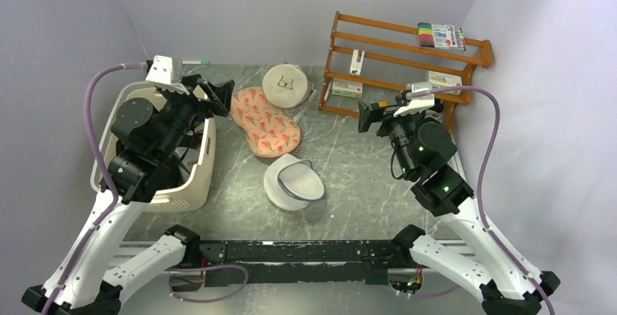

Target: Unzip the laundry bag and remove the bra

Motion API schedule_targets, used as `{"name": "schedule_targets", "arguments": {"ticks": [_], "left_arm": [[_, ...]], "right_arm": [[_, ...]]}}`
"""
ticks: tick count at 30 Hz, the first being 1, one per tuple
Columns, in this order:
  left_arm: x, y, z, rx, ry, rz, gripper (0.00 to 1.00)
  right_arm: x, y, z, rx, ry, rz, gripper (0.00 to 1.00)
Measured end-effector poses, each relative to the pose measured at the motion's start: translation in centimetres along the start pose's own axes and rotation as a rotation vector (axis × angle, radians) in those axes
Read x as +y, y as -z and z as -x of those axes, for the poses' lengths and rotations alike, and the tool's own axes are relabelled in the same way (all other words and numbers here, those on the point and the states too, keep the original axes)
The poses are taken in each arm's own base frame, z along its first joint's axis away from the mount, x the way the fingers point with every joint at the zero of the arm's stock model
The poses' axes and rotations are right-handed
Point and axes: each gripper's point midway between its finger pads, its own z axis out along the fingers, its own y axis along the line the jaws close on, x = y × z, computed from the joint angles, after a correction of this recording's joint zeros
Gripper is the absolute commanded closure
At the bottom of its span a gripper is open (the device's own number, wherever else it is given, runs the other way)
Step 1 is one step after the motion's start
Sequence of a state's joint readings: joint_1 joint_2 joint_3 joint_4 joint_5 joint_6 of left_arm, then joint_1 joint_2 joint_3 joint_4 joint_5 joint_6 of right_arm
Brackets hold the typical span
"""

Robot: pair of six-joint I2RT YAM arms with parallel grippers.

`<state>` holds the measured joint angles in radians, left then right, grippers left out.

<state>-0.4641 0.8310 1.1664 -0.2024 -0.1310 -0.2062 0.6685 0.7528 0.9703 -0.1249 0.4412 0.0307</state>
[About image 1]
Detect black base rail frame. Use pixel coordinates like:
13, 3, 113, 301
111, 238, 483, 299

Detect pink floral mesh laundry bag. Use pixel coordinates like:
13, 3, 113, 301
230, 87, 301, 158

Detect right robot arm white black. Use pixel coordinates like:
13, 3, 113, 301
358, 101, 560, 314

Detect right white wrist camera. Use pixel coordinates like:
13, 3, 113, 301
394, 81, 435, 117

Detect white green marker pen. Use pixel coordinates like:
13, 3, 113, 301
183, 60, 210, 65

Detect white box shelf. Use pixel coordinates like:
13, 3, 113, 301
331, 79, 363, 98
427, 71, 463, 89

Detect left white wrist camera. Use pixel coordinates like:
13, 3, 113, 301
145, 55, 188, 95

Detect round beige mesh bag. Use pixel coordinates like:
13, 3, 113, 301
262, 64, 312, 109

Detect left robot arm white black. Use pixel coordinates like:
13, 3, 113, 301
21, 75, 235, 314

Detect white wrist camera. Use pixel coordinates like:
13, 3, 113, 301
145, 55, 188, 95
394, 81, 435, 117

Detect dark clothes in basket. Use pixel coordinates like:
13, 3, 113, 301
174, 131, 202, 184

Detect white box left shelf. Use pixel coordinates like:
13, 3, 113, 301
331, 79, 363, 98

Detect white box right shelf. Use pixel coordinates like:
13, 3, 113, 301
427, 71, 463, 89

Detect wooden shelf rack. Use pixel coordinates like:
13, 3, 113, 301
318, 12, 494, 116

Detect paper leaflet under bag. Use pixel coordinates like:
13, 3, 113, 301
287, 89, 318, 123

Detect white dome mesh bag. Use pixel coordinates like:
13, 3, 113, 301
263, 153, 325, 212

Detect cream plastic laundry basket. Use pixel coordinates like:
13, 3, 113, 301
90, 81, 216, 213

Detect white small device on shelf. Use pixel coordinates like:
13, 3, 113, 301
349, 49, 365, 76

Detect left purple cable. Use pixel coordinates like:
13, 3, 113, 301
41, 63, 148, 315

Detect coloured marker pen pack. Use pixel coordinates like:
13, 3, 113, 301
417, 22, 466, 51

